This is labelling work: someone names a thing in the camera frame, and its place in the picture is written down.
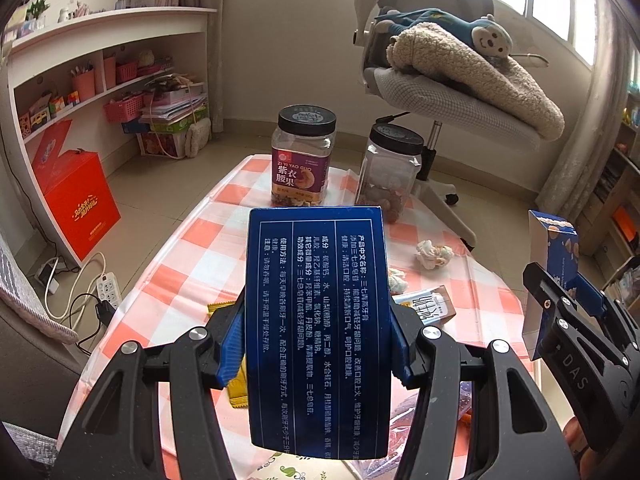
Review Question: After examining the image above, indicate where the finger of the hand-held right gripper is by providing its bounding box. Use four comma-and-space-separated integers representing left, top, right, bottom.
575, 272, 632, 358
521, 261, 578, 343

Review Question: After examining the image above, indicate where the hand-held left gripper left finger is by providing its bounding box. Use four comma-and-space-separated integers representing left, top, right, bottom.
47, 287, 248, 480

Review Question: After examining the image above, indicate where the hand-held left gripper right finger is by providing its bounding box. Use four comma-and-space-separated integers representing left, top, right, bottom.
387, 301, 573, 480

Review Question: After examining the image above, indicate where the small blue white box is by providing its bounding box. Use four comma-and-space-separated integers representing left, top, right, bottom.
522, 209, 582, 361

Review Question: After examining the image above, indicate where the dark blue printed box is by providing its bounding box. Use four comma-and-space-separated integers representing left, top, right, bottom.
245, 205, 393, 461

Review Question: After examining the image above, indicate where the yellow snack wrapper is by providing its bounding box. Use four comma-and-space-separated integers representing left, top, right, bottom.
225, 364, 252, 412

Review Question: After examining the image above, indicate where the brown white flat packet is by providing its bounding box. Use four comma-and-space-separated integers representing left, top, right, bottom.
392, 285, 457, 328

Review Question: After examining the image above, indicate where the clear plastic wrapper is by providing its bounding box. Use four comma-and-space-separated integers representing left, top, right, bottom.
389, 380, 473, 443

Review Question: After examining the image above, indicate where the small crumpled white tissue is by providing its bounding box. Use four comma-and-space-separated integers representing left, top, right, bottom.
387, 267, 409, 296

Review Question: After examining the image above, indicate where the large crumpled white tissue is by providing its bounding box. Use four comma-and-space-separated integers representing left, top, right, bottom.
415, 239, 456, 271

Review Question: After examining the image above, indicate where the orange white checkered tablecloth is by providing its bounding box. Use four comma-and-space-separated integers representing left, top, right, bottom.
62, 154, 536, 480

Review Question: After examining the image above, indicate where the white power strip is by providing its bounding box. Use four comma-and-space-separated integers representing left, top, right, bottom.
96, 272, 121, 311

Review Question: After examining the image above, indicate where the clear plastic nut jar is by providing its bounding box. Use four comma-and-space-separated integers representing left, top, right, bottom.
357, 124, 425, 224

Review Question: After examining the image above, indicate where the pale patterned curtain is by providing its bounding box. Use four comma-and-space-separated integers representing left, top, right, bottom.
539, 0, 637, 207

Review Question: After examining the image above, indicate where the purple label nut jar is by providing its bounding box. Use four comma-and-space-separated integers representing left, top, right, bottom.
270, 105, 337, 209

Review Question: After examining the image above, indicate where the grey striped cushion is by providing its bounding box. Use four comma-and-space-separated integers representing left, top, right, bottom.
0, 232, 81, 346

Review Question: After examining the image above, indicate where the red gift box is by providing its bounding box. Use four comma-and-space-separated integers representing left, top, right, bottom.
31, 120, 122, 262

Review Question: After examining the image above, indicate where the beige fleece blanket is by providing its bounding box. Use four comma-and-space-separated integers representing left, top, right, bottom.
387, 22, 566, 142

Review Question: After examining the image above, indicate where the grey office chair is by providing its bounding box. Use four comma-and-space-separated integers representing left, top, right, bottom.
350, 0, 546, 248

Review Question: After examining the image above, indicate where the pink plastic basket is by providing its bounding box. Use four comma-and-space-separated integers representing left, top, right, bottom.
102, 95, 146, 124

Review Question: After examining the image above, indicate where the blue monkey plush toy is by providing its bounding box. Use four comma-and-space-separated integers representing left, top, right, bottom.
372, 7, 514, 68

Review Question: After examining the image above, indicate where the pink pen holder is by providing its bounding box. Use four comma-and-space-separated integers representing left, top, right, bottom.
70, 67, 96, 101

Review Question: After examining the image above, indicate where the white shelf unit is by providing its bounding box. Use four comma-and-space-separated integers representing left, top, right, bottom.
0, 5, 218, 267

